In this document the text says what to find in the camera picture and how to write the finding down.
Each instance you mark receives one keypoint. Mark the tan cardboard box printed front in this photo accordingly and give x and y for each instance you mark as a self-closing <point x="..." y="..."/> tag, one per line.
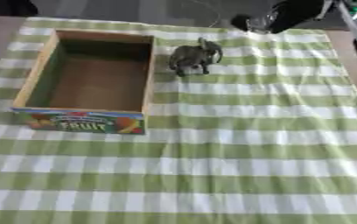
<point x="95" y="84"/>

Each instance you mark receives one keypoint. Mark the grey toy elephant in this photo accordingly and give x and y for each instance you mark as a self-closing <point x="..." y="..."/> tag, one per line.
<point x="191" y="57"/>

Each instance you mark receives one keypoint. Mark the black bag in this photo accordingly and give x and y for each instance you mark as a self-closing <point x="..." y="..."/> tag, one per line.
<point x="289" y="13"/>

